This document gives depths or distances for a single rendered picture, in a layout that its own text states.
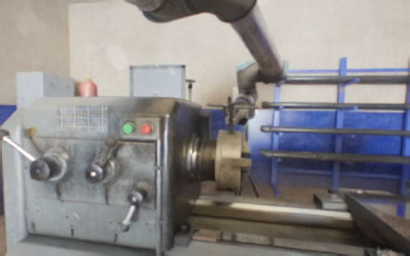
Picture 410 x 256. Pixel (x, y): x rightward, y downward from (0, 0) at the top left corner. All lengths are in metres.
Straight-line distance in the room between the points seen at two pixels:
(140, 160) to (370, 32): 4.28
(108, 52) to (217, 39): 2.18
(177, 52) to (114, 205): 3.65
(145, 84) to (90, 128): 3.54
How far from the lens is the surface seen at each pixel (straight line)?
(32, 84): 4.22
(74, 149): 0.80
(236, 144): 0.79
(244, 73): 1.01
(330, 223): 1.16
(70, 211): 0.89
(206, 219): 1.16
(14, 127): 0.99
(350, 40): 4.41
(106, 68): 4.78
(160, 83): 4.15
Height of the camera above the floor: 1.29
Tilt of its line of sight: 4 degrees down
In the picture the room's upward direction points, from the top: 1 degrees clockwise
